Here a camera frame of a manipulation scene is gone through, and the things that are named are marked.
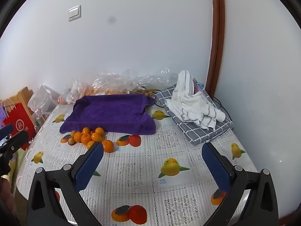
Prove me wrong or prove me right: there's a white plastic bag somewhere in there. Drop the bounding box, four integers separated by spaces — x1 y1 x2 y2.
27 85 60 119

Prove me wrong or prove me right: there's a pastel printed cloth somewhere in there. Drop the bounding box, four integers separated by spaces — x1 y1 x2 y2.
8 149 27 184

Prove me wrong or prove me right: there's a red paper bag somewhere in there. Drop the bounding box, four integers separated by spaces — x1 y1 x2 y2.
2 102 36 150

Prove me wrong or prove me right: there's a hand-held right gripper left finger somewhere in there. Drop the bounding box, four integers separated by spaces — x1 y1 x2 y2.
26 142 104 226

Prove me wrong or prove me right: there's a white striped towel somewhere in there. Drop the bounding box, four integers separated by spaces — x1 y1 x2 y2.
165 70 226 130

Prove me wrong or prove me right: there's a person's left forearm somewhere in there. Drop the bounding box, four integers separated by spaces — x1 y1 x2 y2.
0 176 20 226

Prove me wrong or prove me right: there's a purple towel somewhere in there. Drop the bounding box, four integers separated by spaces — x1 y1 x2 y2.
59 94 157 135

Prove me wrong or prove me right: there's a clear plastic bag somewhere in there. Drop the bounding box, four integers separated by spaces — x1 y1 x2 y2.
132 68 178 95
60 79 88 105
91 72 134 97

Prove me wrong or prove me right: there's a pile of mandarins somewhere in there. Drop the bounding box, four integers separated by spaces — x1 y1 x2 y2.
73 127 115 153

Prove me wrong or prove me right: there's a grey checked cloth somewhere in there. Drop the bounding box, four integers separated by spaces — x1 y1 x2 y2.
155 84 234 146

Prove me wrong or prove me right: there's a black cable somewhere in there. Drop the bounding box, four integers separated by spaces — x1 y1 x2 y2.
212 96 230 123

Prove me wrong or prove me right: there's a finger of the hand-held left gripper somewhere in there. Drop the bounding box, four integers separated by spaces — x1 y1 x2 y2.
0 130 29 177
0 124 14 138

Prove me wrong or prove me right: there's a white light switch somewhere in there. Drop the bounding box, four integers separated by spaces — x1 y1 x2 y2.
68 5 82 21

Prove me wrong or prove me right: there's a pink and blue packet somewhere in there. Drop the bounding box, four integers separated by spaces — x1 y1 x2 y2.
194 81 205 95

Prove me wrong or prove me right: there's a brown wooden door frame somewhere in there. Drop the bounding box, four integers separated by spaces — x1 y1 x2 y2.
207 0 225 97

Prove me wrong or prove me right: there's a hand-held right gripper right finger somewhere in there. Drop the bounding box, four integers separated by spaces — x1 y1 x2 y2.
202 142 279 226

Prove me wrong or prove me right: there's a heap of bagged longans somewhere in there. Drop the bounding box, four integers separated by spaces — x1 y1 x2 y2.
133 88 160 97

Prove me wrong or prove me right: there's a fruit print tablecloth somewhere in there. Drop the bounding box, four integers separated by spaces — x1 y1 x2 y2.
16 94 259 226

